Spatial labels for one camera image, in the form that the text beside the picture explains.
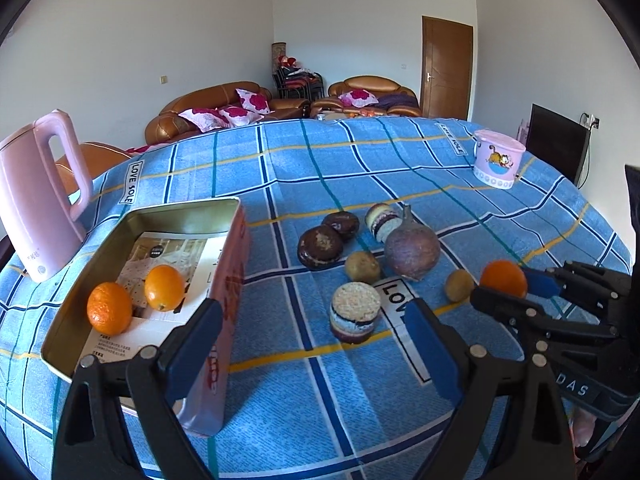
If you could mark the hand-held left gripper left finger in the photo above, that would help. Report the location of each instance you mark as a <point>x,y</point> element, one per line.
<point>195,350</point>

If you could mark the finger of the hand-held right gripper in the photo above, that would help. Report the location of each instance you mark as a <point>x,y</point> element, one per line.
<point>500,306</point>
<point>542,282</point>

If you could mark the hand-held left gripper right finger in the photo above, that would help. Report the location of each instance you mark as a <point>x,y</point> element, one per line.
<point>431,355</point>

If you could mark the orange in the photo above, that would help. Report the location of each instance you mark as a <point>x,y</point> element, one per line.
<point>164,287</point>
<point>502,277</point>
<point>109,308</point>

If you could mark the pink metal tin box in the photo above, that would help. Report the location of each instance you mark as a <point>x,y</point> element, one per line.
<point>220,285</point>

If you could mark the brown kiwi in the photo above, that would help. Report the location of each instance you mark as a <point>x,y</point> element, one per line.
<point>458,285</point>
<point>362,266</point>

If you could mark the person's right hand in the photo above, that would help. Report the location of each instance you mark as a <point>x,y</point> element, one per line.
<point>585,425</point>

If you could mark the crumb topped layered cake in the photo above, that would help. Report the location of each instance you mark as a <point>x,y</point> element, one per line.
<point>354,312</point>

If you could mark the purple round fruit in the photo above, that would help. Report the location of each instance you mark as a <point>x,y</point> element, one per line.
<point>412,252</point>

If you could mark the printed paper leaflet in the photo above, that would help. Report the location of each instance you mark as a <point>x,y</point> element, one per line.
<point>165,250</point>

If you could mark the pink cartoon bucket with lid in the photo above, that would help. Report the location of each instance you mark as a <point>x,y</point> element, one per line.
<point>497,160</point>

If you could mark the black flat screen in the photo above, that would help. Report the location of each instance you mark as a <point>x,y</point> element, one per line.
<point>555,142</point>

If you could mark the cream sandwich cake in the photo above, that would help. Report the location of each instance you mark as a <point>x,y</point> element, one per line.
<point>380,220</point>

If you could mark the chocolate doughnut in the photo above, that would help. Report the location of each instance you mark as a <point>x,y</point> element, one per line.
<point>320,247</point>
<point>341,223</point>

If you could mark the pink floral blanket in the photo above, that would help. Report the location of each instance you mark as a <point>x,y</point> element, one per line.
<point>145,147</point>

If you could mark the blue plaid tablecloth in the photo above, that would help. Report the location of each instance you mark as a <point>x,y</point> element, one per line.
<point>320,170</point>

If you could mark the brown leather armchair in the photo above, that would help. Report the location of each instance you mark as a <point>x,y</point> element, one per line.
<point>100,155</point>

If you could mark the pink electric kettle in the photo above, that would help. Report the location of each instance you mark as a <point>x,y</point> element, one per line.
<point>30,195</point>

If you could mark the purple blanket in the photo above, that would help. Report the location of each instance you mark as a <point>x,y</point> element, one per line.
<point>397,100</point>

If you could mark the pink floral pillow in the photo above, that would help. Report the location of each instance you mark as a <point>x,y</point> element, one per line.
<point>240,116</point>
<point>202,119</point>
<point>357,97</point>
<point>252,101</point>

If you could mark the brown wooden door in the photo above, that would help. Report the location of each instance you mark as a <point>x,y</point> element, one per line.
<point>446,70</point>

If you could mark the coffee table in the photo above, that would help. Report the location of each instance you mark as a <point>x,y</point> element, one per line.
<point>345,115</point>

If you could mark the long brown leather sofa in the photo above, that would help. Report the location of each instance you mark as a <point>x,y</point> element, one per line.
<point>200,97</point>

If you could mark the short brown leather sofa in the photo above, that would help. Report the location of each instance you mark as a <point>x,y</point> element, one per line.
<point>370,84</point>

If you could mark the stacked black chairs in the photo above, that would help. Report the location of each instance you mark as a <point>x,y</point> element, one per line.
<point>297,85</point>

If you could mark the red plush toy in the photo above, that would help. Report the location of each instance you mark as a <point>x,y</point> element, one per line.
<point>289,61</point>

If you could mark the tall patterned vase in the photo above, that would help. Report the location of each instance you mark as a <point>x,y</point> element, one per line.
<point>278,55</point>

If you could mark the wall power socket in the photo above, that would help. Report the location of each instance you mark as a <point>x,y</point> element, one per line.
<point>592,121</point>

